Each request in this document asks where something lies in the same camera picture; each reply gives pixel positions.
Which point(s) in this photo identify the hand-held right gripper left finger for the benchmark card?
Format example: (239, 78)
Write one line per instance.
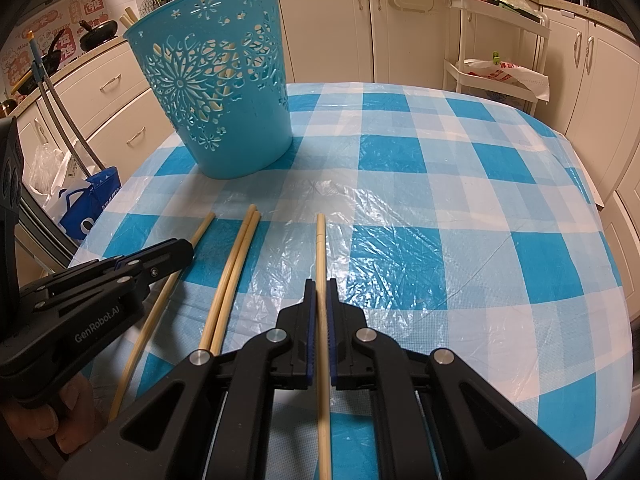
(310, 330)

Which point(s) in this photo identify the black frying pan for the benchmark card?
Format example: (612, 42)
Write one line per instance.
(100, 35)

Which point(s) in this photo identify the light bamboo chopstick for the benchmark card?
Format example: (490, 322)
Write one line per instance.
(149, 342)
(223, 285)
(131, 14)
(320, 250)
(124, 20)
(235, 285)

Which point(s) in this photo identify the blue checkered plastic tablecloth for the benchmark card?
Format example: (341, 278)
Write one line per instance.
(450, 200)

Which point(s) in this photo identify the white trolley cart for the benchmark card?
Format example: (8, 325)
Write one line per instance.
(540, 60)

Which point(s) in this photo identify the person's left hand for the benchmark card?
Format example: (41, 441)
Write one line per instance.
(75, 410)

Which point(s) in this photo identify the blue shopping bag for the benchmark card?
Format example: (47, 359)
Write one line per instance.
(95, 200)

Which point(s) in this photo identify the grey pole with blue grip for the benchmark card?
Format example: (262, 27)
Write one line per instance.
(50, 105)

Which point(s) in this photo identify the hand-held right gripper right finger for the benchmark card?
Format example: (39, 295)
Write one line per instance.
(332, 330)

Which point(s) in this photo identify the red and white plastic bag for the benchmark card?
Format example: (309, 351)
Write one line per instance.
(515, 80)

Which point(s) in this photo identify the cream kitchen cabinets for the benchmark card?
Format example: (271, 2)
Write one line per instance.
(325, 25)

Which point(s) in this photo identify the blue perforated plastic basket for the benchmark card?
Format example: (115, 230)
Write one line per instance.
(250, 140)

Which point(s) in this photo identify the red cartoon wall stickers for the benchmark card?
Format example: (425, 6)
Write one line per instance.
(70, 15)

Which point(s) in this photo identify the dark wok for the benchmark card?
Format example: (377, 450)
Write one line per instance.
(45, 60)

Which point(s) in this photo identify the plain grey pole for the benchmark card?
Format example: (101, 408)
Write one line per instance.
(75, 135)

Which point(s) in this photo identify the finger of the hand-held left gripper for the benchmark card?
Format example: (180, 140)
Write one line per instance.
(165, 260)
(70, 280)

